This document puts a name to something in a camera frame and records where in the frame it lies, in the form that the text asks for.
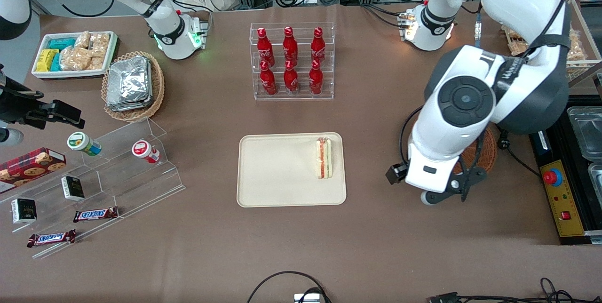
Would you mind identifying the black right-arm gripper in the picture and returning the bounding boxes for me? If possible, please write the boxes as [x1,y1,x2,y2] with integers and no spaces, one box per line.
[0,76,86,130]

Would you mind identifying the triangle sandwich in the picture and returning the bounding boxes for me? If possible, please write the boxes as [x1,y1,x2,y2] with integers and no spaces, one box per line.
[315,137,333,180]

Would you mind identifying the brown wicker basket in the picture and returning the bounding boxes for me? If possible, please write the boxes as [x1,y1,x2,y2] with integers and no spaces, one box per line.
[452,125,498,175]

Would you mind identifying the light wicker basket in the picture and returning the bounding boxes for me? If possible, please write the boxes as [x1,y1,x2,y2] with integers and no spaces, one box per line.
[101,51,166,123]

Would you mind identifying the cream plastic tray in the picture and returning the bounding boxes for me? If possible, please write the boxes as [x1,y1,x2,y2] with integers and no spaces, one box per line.
[237,132,347,208]

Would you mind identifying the green-lidded sunflower jar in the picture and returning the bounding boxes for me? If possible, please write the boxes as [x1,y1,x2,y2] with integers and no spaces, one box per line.
[67,131,102,157]

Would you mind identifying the white snack bin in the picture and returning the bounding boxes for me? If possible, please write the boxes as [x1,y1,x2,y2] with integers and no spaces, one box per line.
[31,31,119,80]

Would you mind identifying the red tartan cookie box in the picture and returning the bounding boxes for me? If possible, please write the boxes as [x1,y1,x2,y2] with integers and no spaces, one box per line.
[0,147,67,189]

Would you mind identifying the yellow snack pack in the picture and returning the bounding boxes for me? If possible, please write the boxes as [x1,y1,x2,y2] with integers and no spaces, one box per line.
[35,48,60,72]

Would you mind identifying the black tea box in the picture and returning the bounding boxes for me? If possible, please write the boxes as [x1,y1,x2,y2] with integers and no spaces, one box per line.
[61,175,86,201]
[11,198,38,225]

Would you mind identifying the silver foil pack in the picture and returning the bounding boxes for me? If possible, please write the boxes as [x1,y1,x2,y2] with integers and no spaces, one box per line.
[106,98,153,112]
[108,56,151,102]

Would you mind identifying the yellow emergency stop box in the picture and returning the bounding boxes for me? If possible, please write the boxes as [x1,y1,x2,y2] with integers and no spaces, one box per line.
[539,159,587,239]

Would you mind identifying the red-lidded small jar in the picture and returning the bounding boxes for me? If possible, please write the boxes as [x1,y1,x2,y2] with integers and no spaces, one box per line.
[131,139,161,164]

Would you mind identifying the Snickers chocolate bar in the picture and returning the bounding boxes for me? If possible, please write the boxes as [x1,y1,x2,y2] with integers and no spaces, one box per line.
[73,207,119,223]
[27,229,77,248]

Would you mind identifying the clear acrylic stepped shelf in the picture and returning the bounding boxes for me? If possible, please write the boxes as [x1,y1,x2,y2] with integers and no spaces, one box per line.
[0,117,186,259]

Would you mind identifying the clear plastic container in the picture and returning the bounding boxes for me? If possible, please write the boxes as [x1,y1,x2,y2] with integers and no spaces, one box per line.
[566,105,602,162]
[587,162,602,196]

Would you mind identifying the red cola bottle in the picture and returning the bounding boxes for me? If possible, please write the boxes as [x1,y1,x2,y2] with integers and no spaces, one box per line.
[257,27,275,66]
[308,60,324,96]
[283,26,299,65]
[310,26,326,64]
[260,61,277,96]
[284,61,299,93]

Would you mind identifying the clear acrylic bottle rack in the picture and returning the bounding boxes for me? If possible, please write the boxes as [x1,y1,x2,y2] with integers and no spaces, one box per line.
[250,23,336,102]

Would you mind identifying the clear snack bag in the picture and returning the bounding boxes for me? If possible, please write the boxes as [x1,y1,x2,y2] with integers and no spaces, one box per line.
[504,24,531,57]
[566,28,589,62]

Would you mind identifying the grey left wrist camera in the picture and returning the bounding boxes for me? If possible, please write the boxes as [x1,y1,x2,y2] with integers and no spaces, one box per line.
[420,190,443,206]

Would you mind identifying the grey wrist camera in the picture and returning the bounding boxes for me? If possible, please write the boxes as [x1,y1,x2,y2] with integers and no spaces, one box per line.
[420,190,443,206]
[0,128,24,147]

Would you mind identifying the black cable with plug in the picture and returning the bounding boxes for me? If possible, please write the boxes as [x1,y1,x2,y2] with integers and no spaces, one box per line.
[498,129,542,177]

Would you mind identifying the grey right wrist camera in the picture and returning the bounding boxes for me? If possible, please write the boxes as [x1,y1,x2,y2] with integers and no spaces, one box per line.
[0,128,24,147]

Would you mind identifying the black tangled cable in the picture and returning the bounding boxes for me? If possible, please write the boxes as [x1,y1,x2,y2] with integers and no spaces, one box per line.
[427,277,602,303]

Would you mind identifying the black looped cable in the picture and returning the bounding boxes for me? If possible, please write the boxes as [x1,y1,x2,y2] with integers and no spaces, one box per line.
[246,271,333,303]

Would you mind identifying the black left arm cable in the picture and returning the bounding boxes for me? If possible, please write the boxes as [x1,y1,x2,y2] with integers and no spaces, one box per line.
[519,0,575,60]

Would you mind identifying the cream frame snack crate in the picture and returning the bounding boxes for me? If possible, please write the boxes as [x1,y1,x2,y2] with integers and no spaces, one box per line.
[500,0,602,79]

